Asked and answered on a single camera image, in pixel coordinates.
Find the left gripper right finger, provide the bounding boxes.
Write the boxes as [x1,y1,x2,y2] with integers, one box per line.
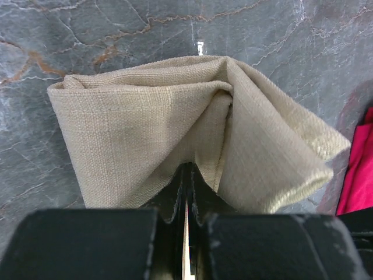
[186,163,238,279]

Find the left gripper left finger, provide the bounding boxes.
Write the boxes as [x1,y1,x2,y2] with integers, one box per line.
[142,164,186,279]

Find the beige cloth napkin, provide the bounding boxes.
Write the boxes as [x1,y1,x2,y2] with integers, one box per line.
[47,55,350,214]

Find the red cloth napkin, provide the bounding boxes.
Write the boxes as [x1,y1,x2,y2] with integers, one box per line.
[336,107,372,215]

